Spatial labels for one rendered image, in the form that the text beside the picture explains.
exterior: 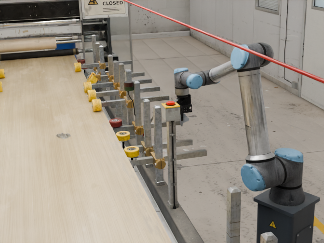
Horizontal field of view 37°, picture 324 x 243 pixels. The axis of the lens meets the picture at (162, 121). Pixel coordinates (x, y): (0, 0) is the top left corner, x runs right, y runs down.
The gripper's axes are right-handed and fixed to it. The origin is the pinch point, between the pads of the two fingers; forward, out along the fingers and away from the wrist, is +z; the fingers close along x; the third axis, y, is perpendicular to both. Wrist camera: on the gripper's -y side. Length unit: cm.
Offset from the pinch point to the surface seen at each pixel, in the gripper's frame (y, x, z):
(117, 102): -35.9, 23.1, -13.0
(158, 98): -8.1, 23.3, -12.7
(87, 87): -51, 71, -14
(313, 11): 250, 263, -25
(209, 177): 48, 85, 84
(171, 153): -28, -82, -17
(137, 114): -28.5, -6.1, -12.8
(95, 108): -51, 20, -12
